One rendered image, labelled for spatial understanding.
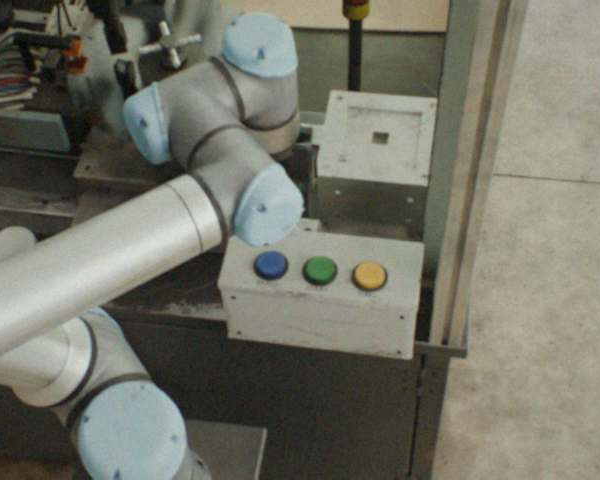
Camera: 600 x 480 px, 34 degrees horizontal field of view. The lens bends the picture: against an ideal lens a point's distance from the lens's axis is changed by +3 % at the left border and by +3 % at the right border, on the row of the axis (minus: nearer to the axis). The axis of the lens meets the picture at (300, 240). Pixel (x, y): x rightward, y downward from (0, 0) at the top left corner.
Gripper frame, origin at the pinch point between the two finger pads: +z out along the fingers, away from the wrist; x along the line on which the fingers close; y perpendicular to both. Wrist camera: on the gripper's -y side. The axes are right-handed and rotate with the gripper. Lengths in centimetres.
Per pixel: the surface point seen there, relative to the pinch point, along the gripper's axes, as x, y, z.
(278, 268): -1.2, 1.8, 6.6
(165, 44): 31.1, -20.5, -2.9
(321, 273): -1.2, 7.9, 6.6
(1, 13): 47, -55, 9
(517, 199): 90, 45, 98
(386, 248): 4.9, 16.4, 7.7
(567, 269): 69, 57, 98
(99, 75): 28.5, -31.3, 2.4
